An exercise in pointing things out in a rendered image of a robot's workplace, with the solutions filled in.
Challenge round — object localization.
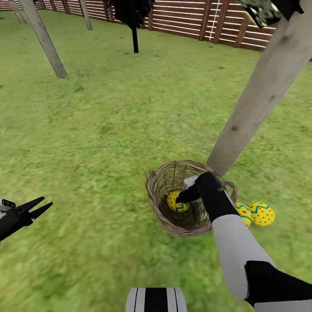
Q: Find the wicker basket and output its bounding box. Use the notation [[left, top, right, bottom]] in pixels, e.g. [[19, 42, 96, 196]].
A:
[[145, 160, 240, 237]]

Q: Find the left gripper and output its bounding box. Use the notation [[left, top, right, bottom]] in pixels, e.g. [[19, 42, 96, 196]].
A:
[[0, 196, 53, 241]]

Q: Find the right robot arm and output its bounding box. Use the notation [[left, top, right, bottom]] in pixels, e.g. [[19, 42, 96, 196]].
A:
[[175, 172, 312, 312]]

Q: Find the easter egg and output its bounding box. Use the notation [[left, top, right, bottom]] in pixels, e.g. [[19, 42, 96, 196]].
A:
[[166, 189, 191, 214], [247, 201, 276, 226], [234, 202, 252, 227]]

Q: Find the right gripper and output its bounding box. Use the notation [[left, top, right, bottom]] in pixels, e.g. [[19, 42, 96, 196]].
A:
[[175, 186, 199, 204]]

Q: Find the robot trunk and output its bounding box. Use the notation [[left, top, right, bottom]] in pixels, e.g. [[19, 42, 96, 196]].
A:
[[125, 287, 187, 312]]

